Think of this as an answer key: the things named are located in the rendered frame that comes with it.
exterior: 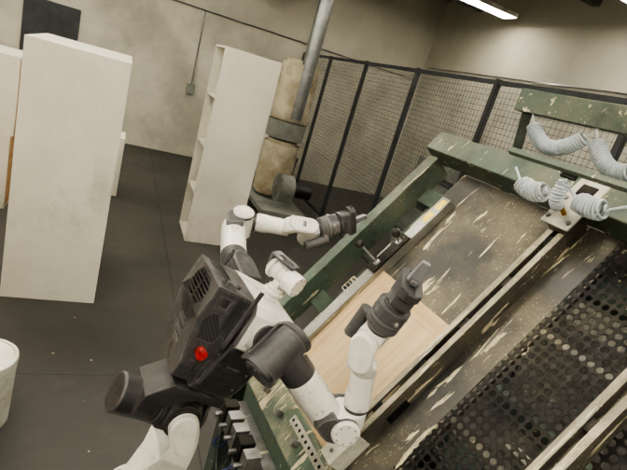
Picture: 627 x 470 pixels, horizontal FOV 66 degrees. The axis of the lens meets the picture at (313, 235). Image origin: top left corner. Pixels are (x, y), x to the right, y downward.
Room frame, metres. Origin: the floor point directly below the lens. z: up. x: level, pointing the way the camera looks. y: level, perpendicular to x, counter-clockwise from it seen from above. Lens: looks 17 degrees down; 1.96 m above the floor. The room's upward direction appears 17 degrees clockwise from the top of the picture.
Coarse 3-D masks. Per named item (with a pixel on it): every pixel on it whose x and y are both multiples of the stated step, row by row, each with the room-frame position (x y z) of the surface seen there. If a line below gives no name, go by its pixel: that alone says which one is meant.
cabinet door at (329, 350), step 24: (384, 288) 1.71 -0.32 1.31; (432, 312) 1.52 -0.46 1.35; (336, 336) 1.64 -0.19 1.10; (408, 336) 1.49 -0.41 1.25; (432, 336) 1.44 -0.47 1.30; (312, 360) 1.60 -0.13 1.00; (336, 360) 1.54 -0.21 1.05; (384, 360) 1.45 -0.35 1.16; (408, 360) 1.41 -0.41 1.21; (336, 384) 1.46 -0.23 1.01; (384, 384) 1.37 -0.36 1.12
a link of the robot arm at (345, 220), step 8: (344, 208) 1.88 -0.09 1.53; (352, 208) 1.85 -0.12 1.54; (328, 216) 1.81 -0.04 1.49; (336, 216) 1.82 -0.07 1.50; (344, 216) 1.83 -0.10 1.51; (352, 216) 1.84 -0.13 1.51; (336, 224) 1.80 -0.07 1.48; (344, 224) 1.83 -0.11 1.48; (352, 224) 1.85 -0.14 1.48; (336, 232) 1.80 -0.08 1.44; (344, 232) 1.84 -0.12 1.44; (352, 232) 1.85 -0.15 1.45
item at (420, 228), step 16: (432, 208) 1.91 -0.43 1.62; (448, 208) 1.90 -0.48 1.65; (416, 224) 1.88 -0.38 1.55; (432, 224) 1.87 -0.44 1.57; (416, 240) 1.85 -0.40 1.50; (400, 256) 1.82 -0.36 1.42; (368, 272) 1.79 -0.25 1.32; (352, 288) 1.77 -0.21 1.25; (336, 304) 1.74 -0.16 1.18; (320, 320) 1.71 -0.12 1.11
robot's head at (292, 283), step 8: (272, 264) 1.30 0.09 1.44; (280, 264) 1.30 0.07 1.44; (272, 272) 1.29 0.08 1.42; (280, 272) 1.28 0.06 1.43; (288, 272) 1.27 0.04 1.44; (296, 272) 1.28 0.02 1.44; (280, 280) 1.26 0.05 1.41; (288, 280) 1.25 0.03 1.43; (296, 280) 1.25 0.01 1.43; (304, 280) 1.28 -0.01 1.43; (272, 288) 1.26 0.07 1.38; (280, 288) 1.30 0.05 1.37; (288, 288) 1.24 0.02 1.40; (296, 288) 1.26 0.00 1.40; (280, 296) 1.27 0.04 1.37
